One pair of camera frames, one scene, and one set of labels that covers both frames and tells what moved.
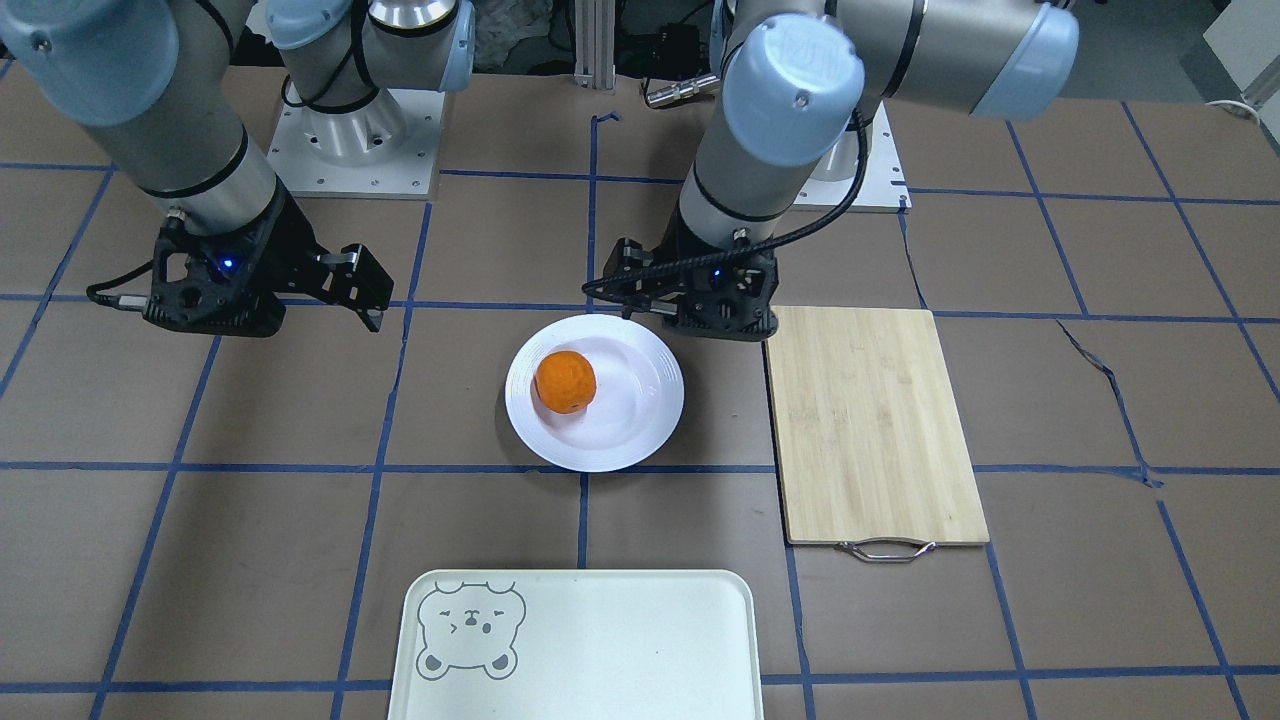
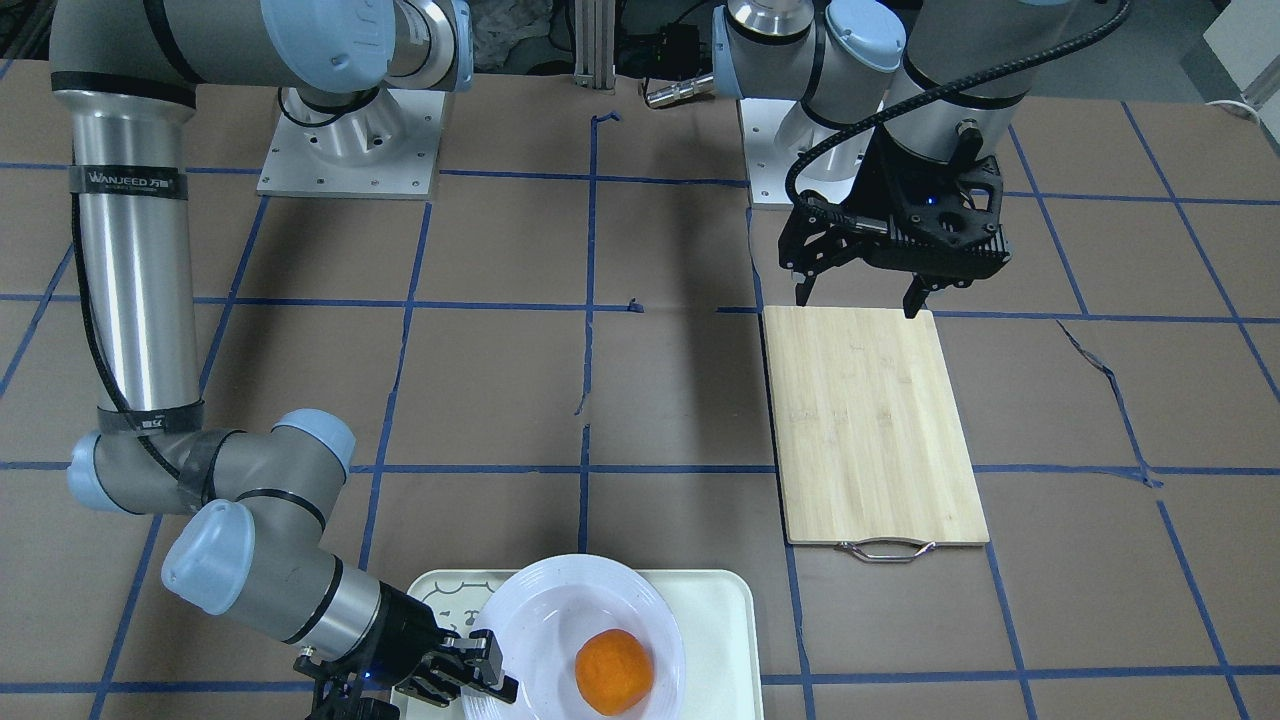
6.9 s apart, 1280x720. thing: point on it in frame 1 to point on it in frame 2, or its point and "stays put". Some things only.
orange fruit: x=565 y=381 to x=613 y=671
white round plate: x=637 y=402 to x=542 y=617
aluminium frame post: x=595 y=44 stays put
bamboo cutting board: x=869 y=437 stays put
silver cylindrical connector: x=675 y=92 stays put
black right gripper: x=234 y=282 to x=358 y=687
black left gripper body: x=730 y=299 to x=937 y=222
